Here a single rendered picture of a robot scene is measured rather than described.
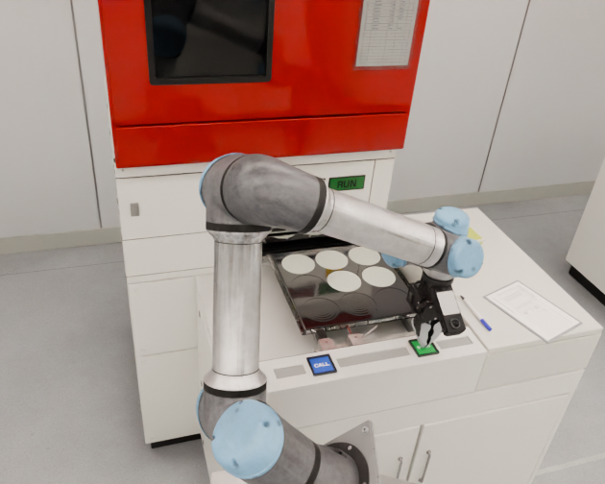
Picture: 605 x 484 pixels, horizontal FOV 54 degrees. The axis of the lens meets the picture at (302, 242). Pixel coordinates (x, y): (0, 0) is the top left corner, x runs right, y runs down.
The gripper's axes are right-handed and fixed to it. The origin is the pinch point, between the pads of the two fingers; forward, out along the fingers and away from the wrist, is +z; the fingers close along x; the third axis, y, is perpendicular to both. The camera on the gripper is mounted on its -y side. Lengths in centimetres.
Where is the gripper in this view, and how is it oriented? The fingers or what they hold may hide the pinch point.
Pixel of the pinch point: (425, 345)
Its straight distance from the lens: 147.6
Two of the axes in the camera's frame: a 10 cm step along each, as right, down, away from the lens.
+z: -0.7, 8.3, 5.5
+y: -3.0, -5.5, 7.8
